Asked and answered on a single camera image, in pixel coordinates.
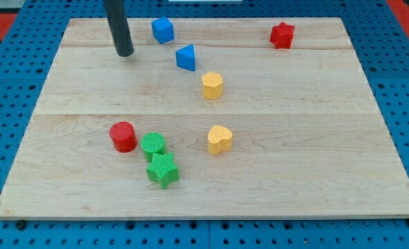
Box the blue triangle block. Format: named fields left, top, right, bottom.
left=175, top=44, right=196, bottom=71

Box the yellow heart block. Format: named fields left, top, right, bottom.
left=207, top=125, right=233, bottom=155

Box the light wooden board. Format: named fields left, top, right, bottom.
left=0, top=18, right=409, bottom=221

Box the yellow hexagon block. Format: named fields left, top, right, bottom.
left=201, top=71, right=223, bottom=100

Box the green cylinder block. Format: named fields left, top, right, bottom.
left=140, top=132, right=167, bottom=163

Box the green star block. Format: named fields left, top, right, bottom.
left=146, top=153, right=180, bottom=189

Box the red cylinder block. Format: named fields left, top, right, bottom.
left=109, top=121, right=137, bottom=153

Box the blue cube block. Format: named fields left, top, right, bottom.
left=151, top=17, right=175, bottom=44

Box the red star block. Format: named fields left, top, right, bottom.
left=269, top=22, right=295, bottom=49

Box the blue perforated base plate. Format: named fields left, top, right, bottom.
left=0, top=0, right=409, bottom=248

